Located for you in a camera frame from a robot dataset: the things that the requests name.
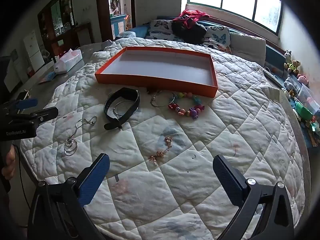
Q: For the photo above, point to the green toy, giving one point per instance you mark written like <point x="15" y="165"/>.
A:
<point x="303" y="109"/>

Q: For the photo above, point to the yellow bear plush toy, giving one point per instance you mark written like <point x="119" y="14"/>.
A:
<point x="292" y="67"/>

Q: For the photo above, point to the plain grey pillow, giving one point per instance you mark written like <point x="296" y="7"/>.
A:
<point x="247" y="48"/>

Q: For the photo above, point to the red bag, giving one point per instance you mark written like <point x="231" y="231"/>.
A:
<point x="190" y="16"/>

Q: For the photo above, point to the black band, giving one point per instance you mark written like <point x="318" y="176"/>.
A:
<point x="113" y="125"/>

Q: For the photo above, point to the butterfly print pillow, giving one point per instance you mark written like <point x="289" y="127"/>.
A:
<point x="218" y="38"/>
<point x="160" y="28"/>

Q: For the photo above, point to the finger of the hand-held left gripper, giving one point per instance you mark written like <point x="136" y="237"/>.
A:
<point x="28" y="103"/>
<point x="47" y="113"/>

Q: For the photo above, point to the white pink tissue pack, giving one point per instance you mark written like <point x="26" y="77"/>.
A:
<point x="68" y="61"/>

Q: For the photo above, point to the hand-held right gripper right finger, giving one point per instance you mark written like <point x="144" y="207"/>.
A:
<point x="230" y="180"/>

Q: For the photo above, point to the small silver bangle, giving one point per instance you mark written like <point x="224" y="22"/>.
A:
<point x="114" y="110"/>

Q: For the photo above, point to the orange shallow box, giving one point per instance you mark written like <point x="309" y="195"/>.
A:
<point x="162" y="65"/>

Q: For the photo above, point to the black cloth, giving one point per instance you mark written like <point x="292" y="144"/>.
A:
<point x="187" y="33"/>

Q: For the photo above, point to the white refrigerator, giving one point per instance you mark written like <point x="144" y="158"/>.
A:
<point x="33" y="50"/>

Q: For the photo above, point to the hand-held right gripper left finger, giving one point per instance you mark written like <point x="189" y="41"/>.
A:
<point x="92" y="180"/>

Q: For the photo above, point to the grey plush toy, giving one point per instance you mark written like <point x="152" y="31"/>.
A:
<point x="289" y="84"/>

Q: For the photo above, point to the white quilt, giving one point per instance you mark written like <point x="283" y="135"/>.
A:
<point x="200" y="155"/>

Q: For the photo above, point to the blue booklet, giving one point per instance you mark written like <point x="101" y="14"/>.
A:
<point x="47" y="77"/>

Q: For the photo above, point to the blue white cabinet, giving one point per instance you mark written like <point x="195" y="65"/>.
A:
<point x="117" y="26"/>

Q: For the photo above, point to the cow plush toy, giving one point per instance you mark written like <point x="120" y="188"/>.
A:
<point x="288" y="56"/>

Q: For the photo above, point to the dark wooden cabinet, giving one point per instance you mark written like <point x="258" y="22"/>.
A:
<point x="62" y="30"/>

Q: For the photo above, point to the person's left hand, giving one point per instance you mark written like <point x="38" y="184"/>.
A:
<point x="10" y="163"/>

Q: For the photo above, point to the large silver bangle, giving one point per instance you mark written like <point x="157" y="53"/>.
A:
<point x="151" y="101"/>

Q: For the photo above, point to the grey folded cloth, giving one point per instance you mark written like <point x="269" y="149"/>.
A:
<point x="107" y="44"/>

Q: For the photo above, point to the clear plastic box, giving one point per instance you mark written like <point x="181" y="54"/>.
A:
<point x="308" y="97"/>

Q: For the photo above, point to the blue patterned bolster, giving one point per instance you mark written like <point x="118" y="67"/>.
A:
<point x="127" y="34"/>

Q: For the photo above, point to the grey flat strip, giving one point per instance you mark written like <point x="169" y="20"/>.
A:
<point x="273" y="78"/>

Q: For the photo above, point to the pink plush toy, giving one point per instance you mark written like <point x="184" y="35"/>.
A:
<point x="303" y="80"/>

